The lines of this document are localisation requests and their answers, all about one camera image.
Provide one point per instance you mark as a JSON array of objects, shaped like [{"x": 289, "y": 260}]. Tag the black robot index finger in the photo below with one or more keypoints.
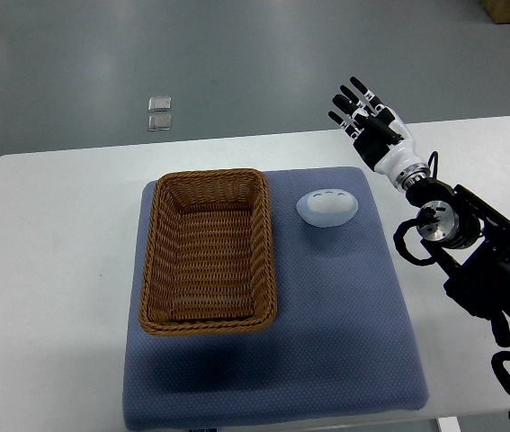
[{"x": 369, "y": 97}]

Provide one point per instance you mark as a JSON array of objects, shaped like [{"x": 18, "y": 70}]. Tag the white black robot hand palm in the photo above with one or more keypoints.
[{"x": 394, "y": 158}]

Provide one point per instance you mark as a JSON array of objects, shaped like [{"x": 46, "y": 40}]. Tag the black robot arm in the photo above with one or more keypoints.
[{"x": 453, "y": 228}]

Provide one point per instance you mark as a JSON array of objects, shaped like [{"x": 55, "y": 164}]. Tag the blue white plush toy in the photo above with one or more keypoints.
[{"x": 327, "y": 208}]

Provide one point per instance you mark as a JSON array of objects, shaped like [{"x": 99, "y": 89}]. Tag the brown wicker basket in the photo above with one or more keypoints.
[{"x": 209, "y": 266}]

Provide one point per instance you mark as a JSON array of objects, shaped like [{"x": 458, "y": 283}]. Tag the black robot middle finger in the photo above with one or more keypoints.
[{"x": 354, "y": 98}]

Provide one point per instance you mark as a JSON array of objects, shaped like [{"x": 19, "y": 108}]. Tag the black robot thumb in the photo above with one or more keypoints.
[{"x": 379, "y": 127}]

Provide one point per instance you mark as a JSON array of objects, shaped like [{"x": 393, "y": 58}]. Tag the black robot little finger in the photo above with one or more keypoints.
[{"x": 349, "y": 129}]

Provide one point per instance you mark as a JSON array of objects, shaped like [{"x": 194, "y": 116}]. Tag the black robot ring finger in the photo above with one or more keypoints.
[{"x": 355, "y": 115}]

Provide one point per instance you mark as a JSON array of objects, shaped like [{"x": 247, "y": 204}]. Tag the blue quilted mat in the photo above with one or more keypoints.
[{"x": 341, "y": 344}]

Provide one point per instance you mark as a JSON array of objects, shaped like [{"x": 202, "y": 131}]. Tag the lower metal floor plate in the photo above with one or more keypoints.
[{"x": 159, "y": 122}]

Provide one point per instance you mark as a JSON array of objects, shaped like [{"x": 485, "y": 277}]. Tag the metal floor plate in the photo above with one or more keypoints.
[
  {"x": 159, "y": 103},
  {"x": 159, "y": 122}
]

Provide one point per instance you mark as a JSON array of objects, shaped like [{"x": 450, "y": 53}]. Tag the upper metal floor plate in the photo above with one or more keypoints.
[{"x": 159, "y": 103}]

